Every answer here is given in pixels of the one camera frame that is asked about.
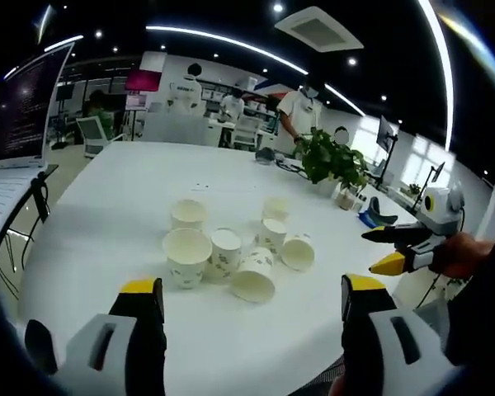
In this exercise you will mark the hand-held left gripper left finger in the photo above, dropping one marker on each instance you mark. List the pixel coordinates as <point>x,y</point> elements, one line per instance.
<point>107,350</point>

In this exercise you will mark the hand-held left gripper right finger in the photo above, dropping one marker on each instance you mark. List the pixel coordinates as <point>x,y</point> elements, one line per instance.
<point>379,354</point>

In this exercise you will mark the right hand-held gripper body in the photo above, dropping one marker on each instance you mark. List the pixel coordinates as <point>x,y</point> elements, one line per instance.
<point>443,212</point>

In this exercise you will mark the group of paper cups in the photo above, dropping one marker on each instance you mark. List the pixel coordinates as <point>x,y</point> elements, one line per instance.
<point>187,251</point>

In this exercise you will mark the person's right hand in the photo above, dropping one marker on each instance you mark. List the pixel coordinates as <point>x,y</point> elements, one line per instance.
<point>462,253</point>

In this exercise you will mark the blue and black holder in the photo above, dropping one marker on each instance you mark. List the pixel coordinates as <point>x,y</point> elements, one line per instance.
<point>375,214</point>

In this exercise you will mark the small screen on stand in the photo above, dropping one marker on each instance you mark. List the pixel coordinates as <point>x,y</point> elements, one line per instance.
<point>436,172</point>

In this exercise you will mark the glass jar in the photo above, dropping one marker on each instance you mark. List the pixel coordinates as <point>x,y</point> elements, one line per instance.
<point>347,200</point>

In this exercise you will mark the black monitor on stand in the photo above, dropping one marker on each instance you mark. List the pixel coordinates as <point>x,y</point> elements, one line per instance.
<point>385,132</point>

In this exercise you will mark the green potted plant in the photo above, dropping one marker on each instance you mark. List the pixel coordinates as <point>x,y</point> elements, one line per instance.
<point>330,158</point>

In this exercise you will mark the white table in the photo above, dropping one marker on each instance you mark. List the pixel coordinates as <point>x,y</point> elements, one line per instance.
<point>119,206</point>

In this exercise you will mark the small black device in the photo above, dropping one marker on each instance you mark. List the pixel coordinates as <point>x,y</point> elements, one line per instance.
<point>265,156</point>

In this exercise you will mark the white office chair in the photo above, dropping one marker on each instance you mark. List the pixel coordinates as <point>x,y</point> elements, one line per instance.
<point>91,132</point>

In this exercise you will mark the ceiling air vent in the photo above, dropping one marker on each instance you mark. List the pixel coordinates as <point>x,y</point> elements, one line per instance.
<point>318,29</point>

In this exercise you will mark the white humanoid figure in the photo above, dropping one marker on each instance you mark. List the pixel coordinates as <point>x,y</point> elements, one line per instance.
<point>185,92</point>

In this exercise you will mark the white laptop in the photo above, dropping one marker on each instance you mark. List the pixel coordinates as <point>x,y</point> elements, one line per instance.
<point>24,107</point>

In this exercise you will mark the pink wall sign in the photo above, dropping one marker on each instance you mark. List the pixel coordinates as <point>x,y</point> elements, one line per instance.
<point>142,80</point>

